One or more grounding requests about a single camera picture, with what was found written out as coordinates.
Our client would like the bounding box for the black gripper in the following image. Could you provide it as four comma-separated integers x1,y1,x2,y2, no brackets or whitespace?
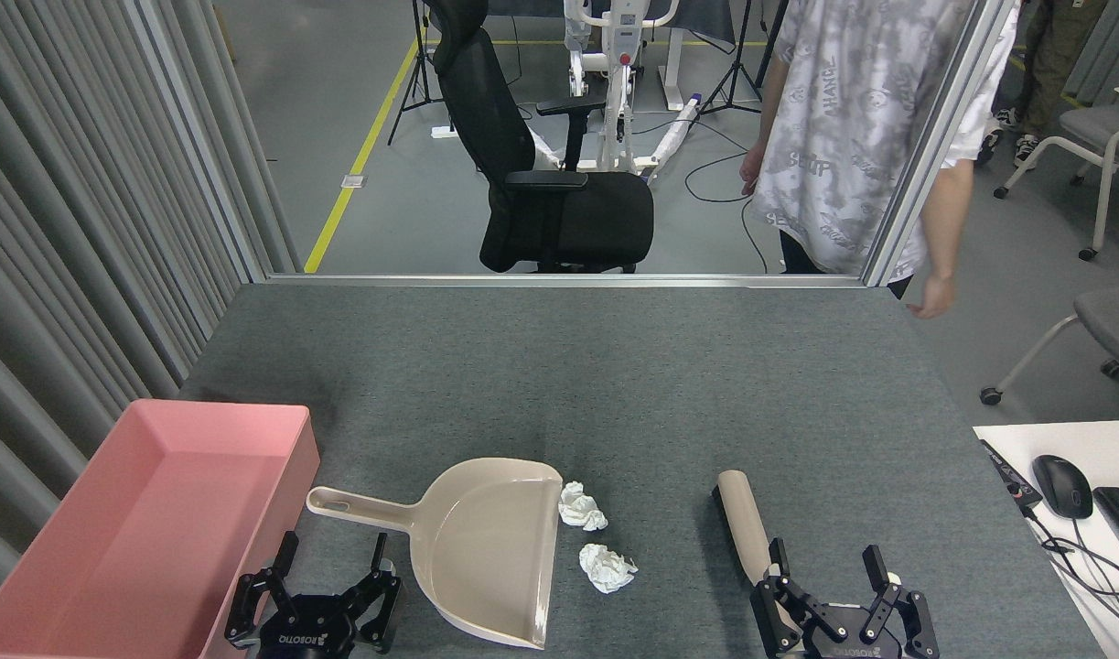
225,531,403,659
751,538,941,659

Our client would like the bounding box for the beige hand brush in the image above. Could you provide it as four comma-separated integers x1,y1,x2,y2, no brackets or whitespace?
712,470,784,589

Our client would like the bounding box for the beige plastic dustpan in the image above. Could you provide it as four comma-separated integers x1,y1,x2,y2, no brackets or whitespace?
306,458,565,651

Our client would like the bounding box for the white paper ball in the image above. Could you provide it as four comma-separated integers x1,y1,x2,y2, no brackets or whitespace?
579,544,639,594
558,481,608,532

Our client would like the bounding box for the pink plastic bin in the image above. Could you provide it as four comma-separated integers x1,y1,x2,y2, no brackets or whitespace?
0,399,322,659

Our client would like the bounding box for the person's left hand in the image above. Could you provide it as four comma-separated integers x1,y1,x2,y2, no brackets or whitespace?
907,273,956,319

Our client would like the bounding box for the person's right hand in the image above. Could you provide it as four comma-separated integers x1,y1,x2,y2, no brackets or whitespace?
740,142,769,196

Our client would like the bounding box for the slim black device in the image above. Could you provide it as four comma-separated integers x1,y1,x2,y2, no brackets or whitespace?
980,439,1043,510

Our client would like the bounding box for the black computer mouse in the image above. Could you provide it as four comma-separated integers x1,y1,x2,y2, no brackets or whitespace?
1032,455,1094,520

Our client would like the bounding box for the white side table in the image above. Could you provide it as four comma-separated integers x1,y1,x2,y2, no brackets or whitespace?
973,420,1119,659

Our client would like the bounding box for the black office chair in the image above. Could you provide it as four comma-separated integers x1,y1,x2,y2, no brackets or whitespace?
426,0,656,275

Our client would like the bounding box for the black tripod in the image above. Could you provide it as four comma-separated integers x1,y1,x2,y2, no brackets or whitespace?
387,0,446,147
701,0,789,116

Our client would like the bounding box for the white stand on wheels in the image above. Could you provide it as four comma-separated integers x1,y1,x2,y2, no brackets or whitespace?
525,0,705,181

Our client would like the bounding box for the desk with dark cloth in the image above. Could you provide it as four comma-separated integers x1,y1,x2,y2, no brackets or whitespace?
481,0,738,113

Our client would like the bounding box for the black device cable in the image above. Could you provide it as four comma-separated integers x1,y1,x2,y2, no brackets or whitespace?
1024,505,1119,637

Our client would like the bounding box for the black mouse cable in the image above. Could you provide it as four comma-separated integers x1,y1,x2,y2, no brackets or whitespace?
1067,517,1119,596

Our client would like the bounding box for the grey chair white frame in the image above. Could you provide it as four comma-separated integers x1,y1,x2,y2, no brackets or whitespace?
980,286,1119,406
994,87,1119,262

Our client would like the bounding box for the black floor cable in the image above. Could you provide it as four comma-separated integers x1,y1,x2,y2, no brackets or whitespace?
685,151,770,274

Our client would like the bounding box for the silver frame rail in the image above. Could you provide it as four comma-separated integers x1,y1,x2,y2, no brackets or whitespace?
264,272,866,290

